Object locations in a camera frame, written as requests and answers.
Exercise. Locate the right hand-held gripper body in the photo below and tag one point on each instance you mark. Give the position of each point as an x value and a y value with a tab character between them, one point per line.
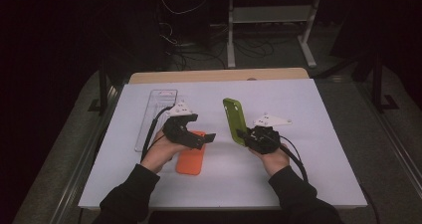
265	141

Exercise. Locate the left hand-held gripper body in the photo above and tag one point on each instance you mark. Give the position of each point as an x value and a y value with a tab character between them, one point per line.
179	131

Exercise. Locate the green phone case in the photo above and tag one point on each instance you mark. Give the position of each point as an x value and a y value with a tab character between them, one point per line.
235	117

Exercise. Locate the orange phone case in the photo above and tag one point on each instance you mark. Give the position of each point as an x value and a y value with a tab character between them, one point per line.
189	162

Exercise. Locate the clear plastic rack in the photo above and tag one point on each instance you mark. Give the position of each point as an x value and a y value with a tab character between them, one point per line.
156	101

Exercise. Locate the person's right hand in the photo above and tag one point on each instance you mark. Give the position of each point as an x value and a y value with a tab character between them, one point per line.
275	161

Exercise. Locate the person's left hand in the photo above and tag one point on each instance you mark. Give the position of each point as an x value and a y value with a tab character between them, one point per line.
161	154

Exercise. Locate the wooden table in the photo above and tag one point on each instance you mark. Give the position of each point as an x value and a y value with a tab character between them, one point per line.
215	75

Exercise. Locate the black metal stand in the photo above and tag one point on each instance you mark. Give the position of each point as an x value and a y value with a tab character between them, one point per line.
103	84
377	84

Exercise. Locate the aluminium rail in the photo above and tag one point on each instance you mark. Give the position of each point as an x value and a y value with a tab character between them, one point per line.
86	151
394	137

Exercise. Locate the white metal desk frame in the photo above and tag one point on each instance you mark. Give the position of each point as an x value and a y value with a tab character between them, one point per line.
270	14

